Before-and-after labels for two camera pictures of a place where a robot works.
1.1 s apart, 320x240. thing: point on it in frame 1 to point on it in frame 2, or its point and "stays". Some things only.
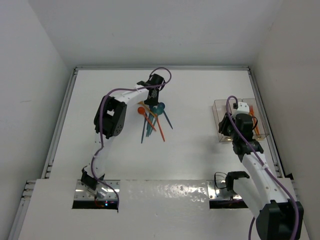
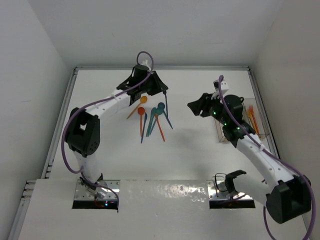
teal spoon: [159, 109] stays
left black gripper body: [151, 101] to [151, 86]
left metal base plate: [82, 194] stays
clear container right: [259, 130] stays
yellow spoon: [142, 102] to [143, 100]
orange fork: [252, 113] stays
